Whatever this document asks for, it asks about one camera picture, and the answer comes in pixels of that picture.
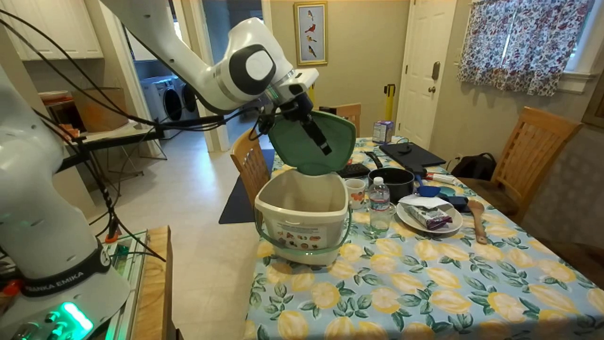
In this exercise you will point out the blue case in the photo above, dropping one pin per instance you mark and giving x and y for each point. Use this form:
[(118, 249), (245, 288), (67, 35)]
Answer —
[(428, 190)]

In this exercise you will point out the wooden dining chair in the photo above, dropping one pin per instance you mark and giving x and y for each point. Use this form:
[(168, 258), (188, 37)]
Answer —
[(351, 115), (534, 152), (249, 167)]

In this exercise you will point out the black flat tablet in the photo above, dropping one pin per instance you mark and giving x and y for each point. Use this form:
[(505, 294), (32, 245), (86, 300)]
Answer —
[(417, 160)]

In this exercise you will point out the framed bird picture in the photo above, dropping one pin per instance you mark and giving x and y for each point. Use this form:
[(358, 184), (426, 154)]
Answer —
[(311, 31)]

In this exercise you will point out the silver foil food packet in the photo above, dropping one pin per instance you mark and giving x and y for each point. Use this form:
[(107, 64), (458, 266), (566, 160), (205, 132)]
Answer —
[(430, 217)]

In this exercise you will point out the black smartphone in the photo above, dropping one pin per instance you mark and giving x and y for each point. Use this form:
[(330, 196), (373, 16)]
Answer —
[(358, 171)]

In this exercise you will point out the folding side table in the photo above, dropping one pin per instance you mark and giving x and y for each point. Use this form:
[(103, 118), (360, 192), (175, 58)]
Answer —
[(115, 137)]

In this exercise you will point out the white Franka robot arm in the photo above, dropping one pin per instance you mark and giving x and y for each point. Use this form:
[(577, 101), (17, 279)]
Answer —
[(43, 209)]

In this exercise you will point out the red black clamp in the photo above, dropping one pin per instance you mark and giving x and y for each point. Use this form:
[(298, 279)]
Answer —
[(111, 235)]

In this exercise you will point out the white paper napkin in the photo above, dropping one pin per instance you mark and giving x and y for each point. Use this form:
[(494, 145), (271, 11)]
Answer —
[(426, 203)]

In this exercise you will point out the black bag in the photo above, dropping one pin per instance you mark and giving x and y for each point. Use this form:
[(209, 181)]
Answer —
[(473, 167)]

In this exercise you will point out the white trash can green lid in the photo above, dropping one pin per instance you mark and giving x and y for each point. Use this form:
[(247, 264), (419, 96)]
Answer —
[(302, 215)]

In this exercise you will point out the clear plastic water bottle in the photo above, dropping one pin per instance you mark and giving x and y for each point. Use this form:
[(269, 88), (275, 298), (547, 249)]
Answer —
[(379, 205)]

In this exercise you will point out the white wall cabinet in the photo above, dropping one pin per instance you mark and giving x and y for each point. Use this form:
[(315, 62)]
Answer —
[(49, 30)]

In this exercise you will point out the floral print curtain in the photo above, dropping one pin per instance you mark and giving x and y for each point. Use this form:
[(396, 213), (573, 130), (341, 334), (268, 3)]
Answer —
[(520, 45)]

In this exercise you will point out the brown cardboard box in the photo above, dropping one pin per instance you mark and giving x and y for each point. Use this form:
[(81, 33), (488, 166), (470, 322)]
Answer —
[(100, 107)]

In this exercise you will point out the white laundry machine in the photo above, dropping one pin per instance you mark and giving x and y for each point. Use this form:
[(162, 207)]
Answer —
[(162, 101), (188, 105)]

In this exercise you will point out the black floor mat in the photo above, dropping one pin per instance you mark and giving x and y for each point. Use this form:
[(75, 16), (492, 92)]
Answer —
[(235, 201)]

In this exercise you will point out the white round plate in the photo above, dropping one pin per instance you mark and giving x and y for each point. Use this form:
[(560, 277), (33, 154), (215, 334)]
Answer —
[(407, 224)]

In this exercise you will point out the dark teal pouch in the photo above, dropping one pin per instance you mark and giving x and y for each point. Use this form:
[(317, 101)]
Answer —
[(456, 203)]

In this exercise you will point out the white plastic container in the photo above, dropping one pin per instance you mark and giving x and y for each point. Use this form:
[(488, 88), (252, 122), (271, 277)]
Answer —
[(381, 132)]

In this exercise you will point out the white ceramic mug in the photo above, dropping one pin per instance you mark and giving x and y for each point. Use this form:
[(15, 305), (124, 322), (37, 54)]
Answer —
[(358, 194)]

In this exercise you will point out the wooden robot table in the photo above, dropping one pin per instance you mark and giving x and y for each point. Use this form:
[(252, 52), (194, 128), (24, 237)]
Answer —
[(152, 290)]

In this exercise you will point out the small black box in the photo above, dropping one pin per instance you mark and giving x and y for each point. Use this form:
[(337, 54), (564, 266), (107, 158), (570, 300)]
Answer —
[(402, 150)]

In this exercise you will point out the wooden spatula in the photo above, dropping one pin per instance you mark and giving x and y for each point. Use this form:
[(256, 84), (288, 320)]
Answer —
[(477, 220)]

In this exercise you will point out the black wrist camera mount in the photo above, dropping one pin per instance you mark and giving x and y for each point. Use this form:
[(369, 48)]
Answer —
[(264, 124)]

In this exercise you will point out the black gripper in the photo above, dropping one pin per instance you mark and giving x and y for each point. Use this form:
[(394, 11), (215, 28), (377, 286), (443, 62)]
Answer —
[(294, 105)]

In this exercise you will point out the metal robot mounting plate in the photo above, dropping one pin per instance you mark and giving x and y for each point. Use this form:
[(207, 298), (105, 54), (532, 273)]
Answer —
[(128, 271)]

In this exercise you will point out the black frying pan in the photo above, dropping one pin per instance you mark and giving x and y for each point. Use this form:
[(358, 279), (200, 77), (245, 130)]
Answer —
[(392, 183)]

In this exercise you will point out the white panel door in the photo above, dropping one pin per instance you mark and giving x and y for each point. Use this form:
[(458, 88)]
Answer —
[(426, 69)]

